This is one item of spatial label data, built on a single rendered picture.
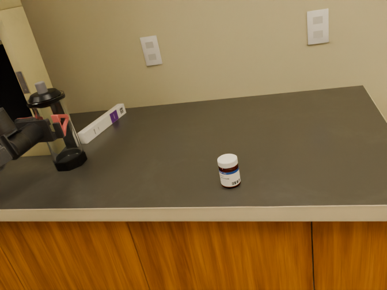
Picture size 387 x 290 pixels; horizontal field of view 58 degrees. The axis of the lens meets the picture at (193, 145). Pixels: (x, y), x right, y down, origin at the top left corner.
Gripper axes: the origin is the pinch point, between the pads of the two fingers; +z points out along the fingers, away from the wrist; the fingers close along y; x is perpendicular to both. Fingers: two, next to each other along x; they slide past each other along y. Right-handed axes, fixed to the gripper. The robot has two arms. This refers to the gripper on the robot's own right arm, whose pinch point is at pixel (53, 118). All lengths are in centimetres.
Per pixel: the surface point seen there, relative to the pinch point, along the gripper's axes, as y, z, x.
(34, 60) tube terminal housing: 10.0, 13.9, -15.1
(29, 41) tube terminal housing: 10.0, 15.2, -21.0
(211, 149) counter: -44.9, 4.9, 15.9
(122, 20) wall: -7, 50, -19
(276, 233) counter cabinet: -63, -20, 26
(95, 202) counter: -19.3, -20.1, 15.9
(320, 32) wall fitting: -80, 50, -4
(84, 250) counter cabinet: -9.8, -19.9, 32.8
